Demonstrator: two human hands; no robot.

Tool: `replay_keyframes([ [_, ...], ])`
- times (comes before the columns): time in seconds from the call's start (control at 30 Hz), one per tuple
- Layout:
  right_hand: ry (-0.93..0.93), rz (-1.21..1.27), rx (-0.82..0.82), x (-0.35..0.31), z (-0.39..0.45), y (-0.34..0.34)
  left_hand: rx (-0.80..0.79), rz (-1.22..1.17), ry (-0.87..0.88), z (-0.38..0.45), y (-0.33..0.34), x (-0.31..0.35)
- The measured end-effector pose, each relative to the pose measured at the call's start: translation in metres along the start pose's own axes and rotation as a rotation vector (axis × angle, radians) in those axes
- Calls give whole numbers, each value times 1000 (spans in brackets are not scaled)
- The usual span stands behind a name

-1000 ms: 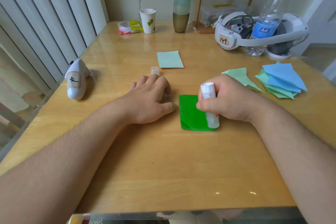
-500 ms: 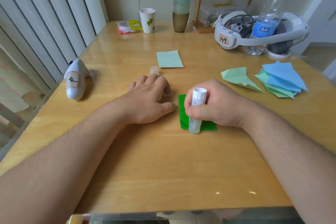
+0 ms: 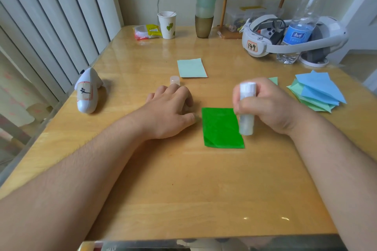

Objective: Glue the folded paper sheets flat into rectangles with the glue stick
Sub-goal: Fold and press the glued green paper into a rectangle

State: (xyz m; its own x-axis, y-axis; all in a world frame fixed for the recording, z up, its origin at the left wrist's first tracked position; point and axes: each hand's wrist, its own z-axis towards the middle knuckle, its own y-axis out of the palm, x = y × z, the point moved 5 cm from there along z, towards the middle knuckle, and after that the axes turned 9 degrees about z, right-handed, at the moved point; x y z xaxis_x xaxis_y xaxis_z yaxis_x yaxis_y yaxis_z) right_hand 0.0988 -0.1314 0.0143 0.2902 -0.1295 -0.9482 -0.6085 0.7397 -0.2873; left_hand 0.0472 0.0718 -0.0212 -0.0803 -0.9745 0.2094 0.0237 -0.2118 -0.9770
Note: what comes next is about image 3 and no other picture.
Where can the translucent glue stick cap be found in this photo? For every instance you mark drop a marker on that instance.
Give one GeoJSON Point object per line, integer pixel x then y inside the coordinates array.
{"type": "Point", "coordinates": [175, 80]}

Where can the person's left little finger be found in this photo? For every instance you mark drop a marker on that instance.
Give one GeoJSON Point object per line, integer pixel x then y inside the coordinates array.
{"type": "Point", "coordinates": [150, 97]}

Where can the person's left middle finger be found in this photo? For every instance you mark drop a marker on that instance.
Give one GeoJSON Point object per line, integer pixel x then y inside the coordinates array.
{"type": "Point", "coordinates": [173, 88]}

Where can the clear plastic storage box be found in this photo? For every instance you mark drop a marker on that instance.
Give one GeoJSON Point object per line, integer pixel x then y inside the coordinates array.
{"type": "Point", "coordinates": [238, 18]}

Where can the clear water bottle blue cap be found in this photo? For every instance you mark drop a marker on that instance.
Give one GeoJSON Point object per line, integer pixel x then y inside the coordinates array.
{"type": "Point", "coordinates": [303, 21]}

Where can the yellow and red snack packet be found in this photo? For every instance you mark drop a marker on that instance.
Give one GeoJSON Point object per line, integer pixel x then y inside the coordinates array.
{"type": "Point", "coordinates": [145, 31]}

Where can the white leaf-print paper cup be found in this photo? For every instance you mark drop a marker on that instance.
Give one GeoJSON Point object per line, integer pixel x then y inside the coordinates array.
{"type": "Point", "coordinates": [167, 25]}

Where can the white handheld controller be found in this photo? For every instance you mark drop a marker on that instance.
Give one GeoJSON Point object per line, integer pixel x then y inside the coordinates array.
{"type": "Point", "coordinates": [87, 92]}

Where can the person's left thumb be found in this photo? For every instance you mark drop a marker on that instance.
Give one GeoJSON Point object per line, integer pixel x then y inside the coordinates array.
{"type": "Point", "coordinates": [188, 119]}

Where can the green paper sheet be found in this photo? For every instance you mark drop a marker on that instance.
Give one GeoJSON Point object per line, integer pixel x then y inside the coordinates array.
{"type": "Point", "coordinates": [221, 130]}

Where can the person's right hand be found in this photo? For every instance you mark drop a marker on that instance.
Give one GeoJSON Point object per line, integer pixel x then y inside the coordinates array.
{"type": "Point", "coordinates": [271, 106]}

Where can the person's right forearm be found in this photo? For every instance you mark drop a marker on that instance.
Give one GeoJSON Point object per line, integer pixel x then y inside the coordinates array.
{"type": "Point", "coordinates": [335, 177]}

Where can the white headset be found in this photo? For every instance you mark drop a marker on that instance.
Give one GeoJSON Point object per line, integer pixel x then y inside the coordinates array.
{"type": "Point", "coordinates": [259, 43]}

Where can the white vertical blinds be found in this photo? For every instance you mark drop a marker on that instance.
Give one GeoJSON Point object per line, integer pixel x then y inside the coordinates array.
{"type": "Point", "coordinates": [50, 21]}

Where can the person's left forearm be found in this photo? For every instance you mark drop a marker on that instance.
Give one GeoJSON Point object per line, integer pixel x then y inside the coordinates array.
{"type": "Point", "coordinates": [67, 183]}

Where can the person's left hand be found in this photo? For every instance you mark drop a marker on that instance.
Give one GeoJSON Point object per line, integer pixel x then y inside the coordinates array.
{"type": "Point", "coordinates": [166, 115]}

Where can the person's right fingers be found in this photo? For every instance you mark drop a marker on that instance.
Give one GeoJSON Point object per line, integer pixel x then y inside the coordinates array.
{"type": "Point", "coordinates": [246, 106]}

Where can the small green paper piece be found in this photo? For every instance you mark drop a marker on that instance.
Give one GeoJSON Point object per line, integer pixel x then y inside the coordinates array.
{"type": "Point", "coordinates": [274, 80]}

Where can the white glue stick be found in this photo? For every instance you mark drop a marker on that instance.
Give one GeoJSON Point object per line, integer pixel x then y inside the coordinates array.
{"type": "Point", "coordinates": [246, 124]}

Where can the brown plastic cup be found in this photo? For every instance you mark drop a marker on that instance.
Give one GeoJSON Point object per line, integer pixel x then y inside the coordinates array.
{"type": "Point", "coordinates": [203, 26]}

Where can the pile of folded paper shapes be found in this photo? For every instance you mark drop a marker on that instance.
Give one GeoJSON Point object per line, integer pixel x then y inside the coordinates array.
{"type": "Point", "coordinates": [318, 92]}

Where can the pale blue paper sheet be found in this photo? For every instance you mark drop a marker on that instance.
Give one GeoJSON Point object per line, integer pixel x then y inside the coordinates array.
{"type": "Point", "coordinates": [191, 68]}

